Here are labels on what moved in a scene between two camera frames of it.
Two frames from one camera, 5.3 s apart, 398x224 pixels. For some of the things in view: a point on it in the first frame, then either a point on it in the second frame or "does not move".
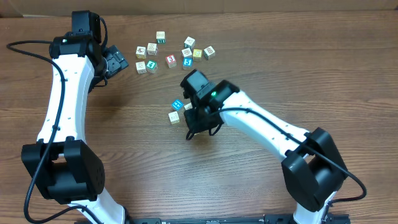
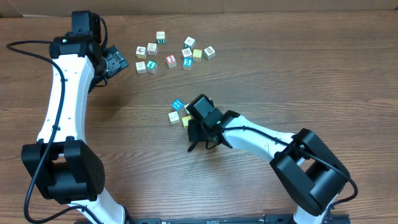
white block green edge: (188, 106) does not move
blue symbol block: (177, 104) does not move
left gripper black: (117, 61) does not move
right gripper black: (196, 121) -> (195, 131)
